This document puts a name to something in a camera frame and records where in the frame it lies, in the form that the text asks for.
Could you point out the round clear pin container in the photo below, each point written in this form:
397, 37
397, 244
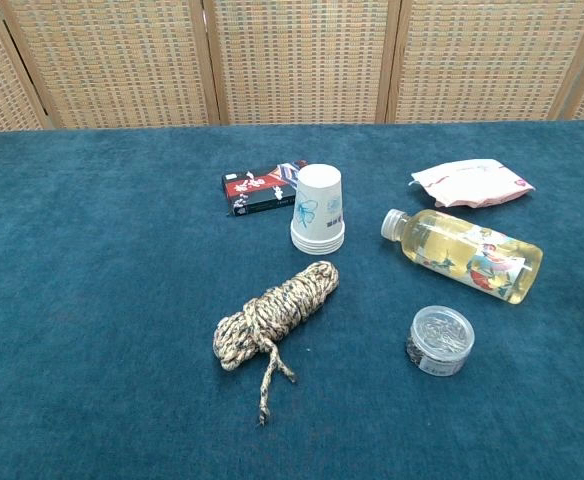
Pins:
439, 335

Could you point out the black red playing card box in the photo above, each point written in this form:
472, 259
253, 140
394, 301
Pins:
252, 192

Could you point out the clear bottle yellow liquid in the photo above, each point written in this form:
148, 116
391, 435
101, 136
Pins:
452, 245

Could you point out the pink white plastic packet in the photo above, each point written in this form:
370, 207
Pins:
472, 185

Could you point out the blue velvet tablecloth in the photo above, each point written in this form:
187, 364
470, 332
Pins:
97, 300

